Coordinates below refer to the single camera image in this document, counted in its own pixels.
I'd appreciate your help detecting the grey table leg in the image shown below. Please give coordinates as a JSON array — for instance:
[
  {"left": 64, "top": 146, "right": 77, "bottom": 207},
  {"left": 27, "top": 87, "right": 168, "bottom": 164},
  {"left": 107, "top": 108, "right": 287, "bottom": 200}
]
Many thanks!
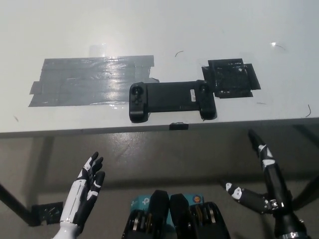
[{"left": 36, "top": 136, "right": 55, "bottom": 205}]

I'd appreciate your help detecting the square black tape patch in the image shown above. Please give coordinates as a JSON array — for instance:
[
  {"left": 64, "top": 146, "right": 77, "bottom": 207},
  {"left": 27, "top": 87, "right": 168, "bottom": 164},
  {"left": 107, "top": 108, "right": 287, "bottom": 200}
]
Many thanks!
[{"left": 201, "top": 57, "right": 262, "bottom": 99}]

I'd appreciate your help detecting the large grey tape patch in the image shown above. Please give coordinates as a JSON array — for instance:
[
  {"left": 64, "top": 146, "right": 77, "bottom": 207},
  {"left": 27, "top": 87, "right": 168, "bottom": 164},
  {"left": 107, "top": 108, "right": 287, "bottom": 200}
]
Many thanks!
[{"left": 27, "top": 54, "right": 160, "bottom": 108}]

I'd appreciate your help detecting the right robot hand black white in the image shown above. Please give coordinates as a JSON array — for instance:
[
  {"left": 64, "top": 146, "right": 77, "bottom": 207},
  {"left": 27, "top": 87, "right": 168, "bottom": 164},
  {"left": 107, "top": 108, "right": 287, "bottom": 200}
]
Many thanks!
[{"left": 220, "top": 128, "right": 309, "bottom": 236}]

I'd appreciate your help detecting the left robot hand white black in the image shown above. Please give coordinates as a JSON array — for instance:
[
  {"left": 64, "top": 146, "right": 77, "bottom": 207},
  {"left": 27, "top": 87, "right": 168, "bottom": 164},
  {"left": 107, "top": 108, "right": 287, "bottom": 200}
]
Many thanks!
[{"left": 60, "top": 151, "right": 106, "bottom": 228}]

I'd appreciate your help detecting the black game controller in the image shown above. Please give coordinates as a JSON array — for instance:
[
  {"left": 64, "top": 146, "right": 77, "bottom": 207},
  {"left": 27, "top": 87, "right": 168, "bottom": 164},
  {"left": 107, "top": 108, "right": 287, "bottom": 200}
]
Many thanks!
[{"left": 128, "top": 79, "right": 218, "bottom": 123}]

